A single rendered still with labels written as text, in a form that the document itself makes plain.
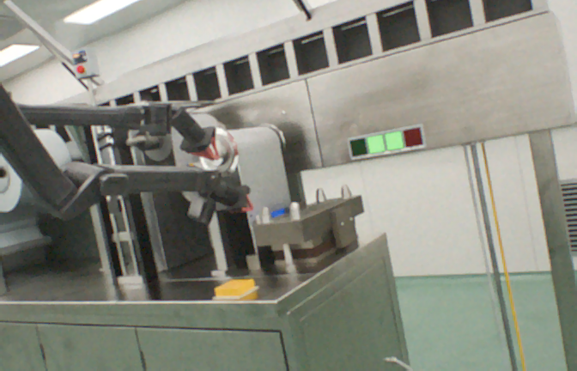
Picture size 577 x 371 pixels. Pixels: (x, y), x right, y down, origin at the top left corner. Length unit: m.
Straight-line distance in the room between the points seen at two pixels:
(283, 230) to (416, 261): 2.90
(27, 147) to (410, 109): 1.08
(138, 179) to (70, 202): 0.19
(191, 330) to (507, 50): 1.12
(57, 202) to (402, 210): 3.44
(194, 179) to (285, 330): 0.42
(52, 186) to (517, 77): 1.17
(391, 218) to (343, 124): 2.59
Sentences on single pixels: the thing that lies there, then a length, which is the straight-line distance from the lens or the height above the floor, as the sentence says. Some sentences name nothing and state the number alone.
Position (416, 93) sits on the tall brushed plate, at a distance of 1.60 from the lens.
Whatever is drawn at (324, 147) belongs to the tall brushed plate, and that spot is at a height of 1.21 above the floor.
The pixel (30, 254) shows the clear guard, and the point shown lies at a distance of 2.27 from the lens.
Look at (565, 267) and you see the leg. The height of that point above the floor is 0.72.
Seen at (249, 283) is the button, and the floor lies 0.92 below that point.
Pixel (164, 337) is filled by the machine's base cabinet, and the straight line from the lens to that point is 1.49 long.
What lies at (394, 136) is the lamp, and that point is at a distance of 1.62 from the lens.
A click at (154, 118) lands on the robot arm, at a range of 1.35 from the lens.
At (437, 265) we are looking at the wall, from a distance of 4.21.
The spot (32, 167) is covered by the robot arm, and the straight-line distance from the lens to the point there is 0.94.
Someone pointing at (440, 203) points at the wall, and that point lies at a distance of 4.08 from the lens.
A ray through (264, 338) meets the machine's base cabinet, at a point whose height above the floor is 0.80.
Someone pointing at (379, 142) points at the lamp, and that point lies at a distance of 1.64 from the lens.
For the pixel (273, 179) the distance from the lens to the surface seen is 1.65.
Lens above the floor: 1.22
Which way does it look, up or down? 3 degrees down
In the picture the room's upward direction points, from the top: 11 degrees counter-clockwise
